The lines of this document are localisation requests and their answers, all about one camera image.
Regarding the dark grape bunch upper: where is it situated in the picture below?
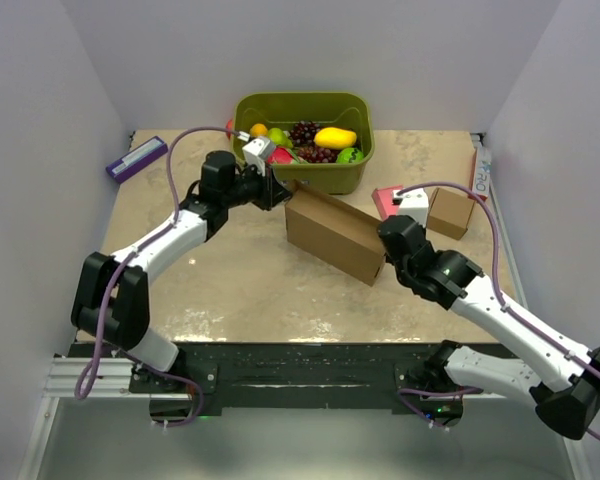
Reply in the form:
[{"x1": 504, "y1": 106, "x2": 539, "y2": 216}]
[{"x1": 289, "y1": 121, "x2": 322, "y2": 147}]

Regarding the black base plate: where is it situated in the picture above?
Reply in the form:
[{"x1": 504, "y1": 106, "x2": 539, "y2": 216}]
[{"x1": 68, "y1": 340, "x2": 501, "y2": 419}]

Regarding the purple rectangular box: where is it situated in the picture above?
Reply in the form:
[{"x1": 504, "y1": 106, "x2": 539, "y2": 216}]
[{"x1": 105, "y1": 136, "x2": 168, "y2": 184}]

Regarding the orange fruit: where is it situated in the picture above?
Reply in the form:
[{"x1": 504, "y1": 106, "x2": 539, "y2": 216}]
[{"x1": 249, "y1": 123, "x2": 268, "y2": 137}]

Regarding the yellow mango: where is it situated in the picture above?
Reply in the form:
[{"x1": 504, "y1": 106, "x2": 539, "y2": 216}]
[{"x1": 313, "y1": 127, "x2": 357, "y2": 150}]

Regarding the dark grape bunch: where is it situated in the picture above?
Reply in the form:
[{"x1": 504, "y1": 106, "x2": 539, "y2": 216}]
[
  {"x1": 295, "y1": 145, "x2": 339, "y2": 164},
  {"x1": 289, "y1": 121, "x2": 322, "y2": 147}
]

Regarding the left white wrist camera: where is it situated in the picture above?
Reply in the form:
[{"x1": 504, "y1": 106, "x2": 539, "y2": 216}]
[{"x1": 237, "y1": 131, "x2": 277, "y2": 176}]

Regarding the red white toothpaste box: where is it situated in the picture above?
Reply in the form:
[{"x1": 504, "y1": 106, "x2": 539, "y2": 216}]
[{"x1": 470, "y1": 145, "x2": 492, "y2": 201}]

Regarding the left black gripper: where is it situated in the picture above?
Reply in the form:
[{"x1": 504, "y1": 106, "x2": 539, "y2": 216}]
[{"x1": 223, "y1": 160, "x2": 293, "y2": 212}]

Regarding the large cardboard box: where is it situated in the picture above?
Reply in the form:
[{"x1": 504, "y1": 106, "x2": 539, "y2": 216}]
[{"x1": 285, "y1": 181, "x2": 385, "y2": 286}]

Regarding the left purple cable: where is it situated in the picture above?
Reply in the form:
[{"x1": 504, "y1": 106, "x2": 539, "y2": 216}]
[{"x1": 73, "y1": 125, "x2": 244, "y2": 429}]

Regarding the pink rectangular block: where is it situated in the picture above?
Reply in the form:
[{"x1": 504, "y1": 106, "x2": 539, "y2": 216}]
[{"x1": 371, "y1": 185, "x2": 403, "y2": 220}]

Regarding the dark grape bunch lower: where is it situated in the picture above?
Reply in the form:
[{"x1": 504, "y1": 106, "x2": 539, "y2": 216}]
[{"x1": 295, "y1": 145, "x2": 339, "y2": 164}]

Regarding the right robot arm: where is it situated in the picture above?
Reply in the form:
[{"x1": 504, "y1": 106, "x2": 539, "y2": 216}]
[{"x1": 377, "y1": 216, "x2": 600, "y2": 440}]

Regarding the green plastic bin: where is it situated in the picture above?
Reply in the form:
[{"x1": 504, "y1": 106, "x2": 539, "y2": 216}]
[{"x1": 233, "y1": 91, "x2": 374, "y2": 195}]

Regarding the small brown cardboard box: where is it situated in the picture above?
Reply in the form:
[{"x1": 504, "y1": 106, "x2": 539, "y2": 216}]
[{"x1": 426, "y1": 188, "x2": 476, "y2": 240}]

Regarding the green pear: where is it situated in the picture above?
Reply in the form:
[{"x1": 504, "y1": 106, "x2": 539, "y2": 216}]
[{"x1": 267, "y1": 127, "x2": 294, "y2": 149}]

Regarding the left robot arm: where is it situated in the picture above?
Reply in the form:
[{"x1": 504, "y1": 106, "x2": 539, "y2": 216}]
[{"x1": 71, "y1": 139, "x2": 291, "y2": 399}]

